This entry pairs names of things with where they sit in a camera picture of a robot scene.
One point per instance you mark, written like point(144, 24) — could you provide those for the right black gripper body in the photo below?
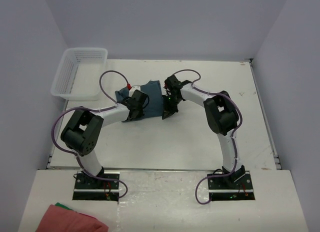
point(169, 106)

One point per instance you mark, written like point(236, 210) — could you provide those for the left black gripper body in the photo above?
point(136, 107)

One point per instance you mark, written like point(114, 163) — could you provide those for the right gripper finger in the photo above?
point(166, 114)
point(170, 113)

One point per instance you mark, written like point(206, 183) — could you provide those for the blue-grey t shirt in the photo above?
point(154, 106)

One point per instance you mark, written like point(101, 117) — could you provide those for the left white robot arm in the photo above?
point(83, 129)

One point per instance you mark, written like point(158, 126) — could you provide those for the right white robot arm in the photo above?
point(223, 116)

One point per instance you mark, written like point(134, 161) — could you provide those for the white plastic basket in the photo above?
point(77, 76)

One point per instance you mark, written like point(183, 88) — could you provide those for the folded green t shirt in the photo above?
point(63, 206)

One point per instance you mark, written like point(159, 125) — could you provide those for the folded pink t shirt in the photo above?
point(57, 218)

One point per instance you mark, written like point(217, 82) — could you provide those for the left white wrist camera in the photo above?
point(133, 89)

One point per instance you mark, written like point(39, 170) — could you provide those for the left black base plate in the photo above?
point(88, 188)

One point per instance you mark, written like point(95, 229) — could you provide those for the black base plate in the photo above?
point(88, 188)
point(220, 190)

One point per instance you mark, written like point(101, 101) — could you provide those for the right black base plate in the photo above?
point(220, 190)

